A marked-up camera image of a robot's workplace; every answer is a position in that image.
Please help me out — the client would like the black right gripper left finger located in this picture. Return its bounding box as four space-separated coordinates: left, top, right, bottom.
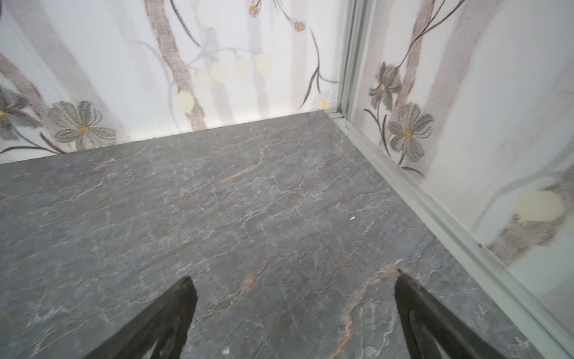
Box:
85 276 197 358

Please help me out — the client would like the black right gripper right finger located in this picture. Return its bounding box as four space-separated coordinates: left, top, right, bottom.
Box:
395 270 504 358

